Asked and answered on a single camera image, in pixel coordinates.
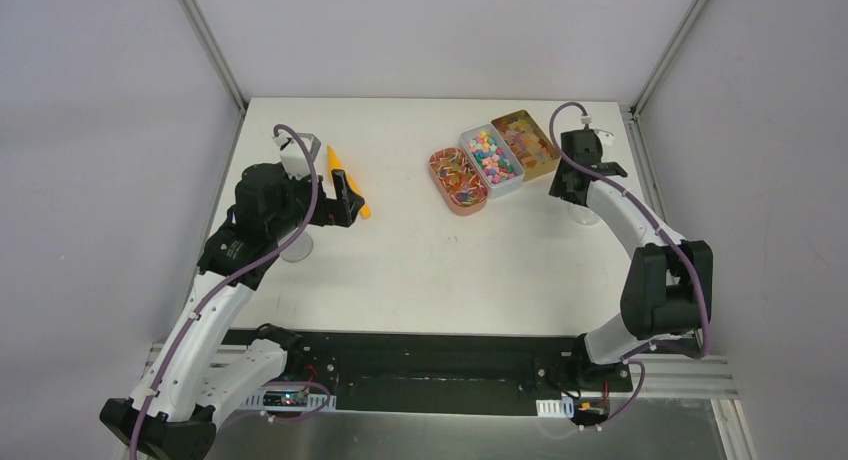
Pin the gold tray of gummies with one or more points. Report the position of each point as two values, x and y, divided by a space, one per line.
530 145

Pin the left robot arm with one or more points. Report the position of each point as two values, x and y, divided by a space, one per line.
179 405

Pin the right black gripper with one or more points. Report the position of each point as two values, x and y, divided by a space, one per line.
557 188

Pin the clear plastic jar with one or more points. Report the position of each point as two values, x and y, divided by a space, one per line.
583 215

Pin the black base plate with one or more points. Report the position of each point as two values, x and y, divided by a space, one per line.
439 374

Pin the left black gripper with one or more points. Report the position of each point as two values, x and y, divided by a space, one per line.
334 201

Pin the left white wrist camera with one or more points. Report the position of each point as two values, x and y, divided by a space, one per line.
294 161

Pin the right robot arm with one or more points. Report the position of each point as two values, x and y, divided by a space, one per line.
668 287

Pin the aluminium frame rail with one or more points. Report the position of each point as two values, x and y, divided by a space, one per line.
668 376

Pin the clear jar lid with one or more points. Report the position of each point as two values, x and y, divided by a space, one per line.
294 249

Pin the white tray of star candies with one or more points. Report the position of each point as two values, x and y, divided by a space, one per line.
493 160

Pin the orange tray of lollipops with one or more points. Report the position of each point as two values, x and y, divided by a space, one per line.
455 178

